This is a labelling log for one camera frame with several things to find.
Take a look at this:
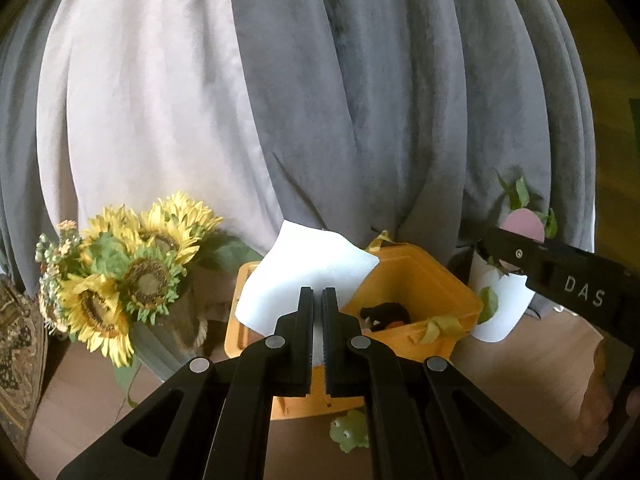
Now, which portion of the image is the grey ribbed vase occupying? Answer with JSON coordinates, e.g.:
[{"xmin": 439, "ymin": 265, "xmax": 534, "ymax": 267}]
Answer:
[{"xmin": 132, "ymin": 265, "xmax": 239, "ymax": 384}]

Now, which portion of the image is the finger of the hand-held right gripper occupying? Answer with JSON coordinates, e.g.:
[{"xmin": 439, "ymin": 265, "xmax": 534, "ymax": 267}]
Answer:
[{"xmin": 481, "ymin": 226, "xmax": 540, "ymax": 282}]

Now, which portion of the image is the person's right hand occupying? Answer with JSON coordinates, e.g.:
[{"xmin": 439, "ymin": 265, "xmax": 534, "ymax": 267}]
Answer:
[{"xmin": 587, "ymin": 340, "xmax": 615, "ymax": 423}]

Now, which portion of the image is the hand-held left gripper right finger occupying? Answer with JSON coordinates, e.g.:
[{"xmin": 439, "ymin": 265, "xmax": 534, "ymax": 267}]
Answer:
[{"xmin": 322, "ymin": 287, "xmax": 581, "ymax": 480}]

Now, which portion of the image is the narrow grey curtain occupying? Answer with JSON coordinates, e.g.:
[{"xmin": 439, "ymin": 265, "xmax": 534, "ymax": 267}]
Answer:
[{"xmin": 0, "ymin": 10, "xmax": 67, "ymax": 292}]

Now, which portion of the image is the patterned brown cloth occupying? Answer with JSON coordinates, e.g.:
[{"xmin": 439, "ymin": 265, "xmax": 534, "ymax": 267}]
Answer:
[{"xmin": 0, "ymin": 275, "xmax": 49, "ymax": 453}]

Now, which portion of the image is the white plant pot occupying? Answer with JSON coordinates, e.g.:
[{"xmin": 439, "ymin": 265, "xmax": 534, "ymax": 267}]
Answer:
[{"xmin": 467, "ymin": 250, "xmax": 537, "ymax": 344}]

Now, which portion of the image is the sunflower bouquet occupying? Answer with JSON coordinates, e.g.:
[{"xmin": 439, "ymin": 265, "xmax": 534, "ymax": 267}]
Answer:
[{"xmin": 35, "ymin": 191, "xmax": 263, "ymax": 406}]

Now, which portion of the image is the green potted plant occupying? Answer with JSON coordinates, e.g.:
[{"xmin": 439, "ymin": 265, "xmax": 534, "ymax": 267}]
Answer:
[{"xmin": 477, "ymin": 176, "xmax": 559, "ymax": 324}]

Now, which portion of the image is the beige curtain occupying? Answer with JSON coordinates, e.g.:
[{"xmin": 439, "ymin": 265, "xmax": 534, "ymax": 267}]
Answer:
[{"xmin": 36, "ymin": 0, "xmax": 282, "ymax": 273}]

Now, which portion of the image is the black mouse plush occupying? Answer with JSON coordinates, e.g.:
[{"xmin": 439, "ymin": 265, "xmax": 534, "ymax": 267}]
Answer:
[{"xmin": 357, "ymin": 301, "xmax": 412, "ymax": 332}]

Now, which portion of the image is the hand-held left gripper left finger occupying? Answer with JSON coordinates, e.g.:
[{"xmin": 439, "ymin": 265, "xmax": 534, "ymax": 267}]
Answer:
[{"xmin": 55, "ymin": 286, "xmax": 316, "ymax": 480}]

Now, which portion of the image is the white paper tissue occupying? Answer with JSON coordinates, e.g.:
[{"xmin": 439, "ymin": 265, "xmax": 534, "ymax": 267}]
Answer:
[{"xmin": 235, "ymin": 219, "xmax": 380, "ymax": 368}]

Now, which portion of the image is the green frog plush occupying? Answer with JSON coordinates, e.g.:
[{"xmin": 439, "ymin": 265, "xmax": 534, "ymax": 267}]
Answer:
[{"xmin": 330, "ymin": 409, "xmax": 371, "ymax": 455}]

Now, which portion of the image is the orange plastic crate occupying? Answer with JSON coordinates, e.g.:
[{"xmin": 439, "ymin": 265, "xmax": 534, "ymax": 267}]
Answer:
[{"xmin": 224, "ymin": 244, "xmax": 485, "ymax": 421}]

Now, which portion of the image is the wide grey curtain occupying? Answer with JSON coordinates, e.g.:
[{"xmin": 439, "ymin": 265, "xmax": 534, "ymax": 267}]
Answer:
[{"xmin": 229, "ymin": 0, "xmax": 599, "ymax": 272}]

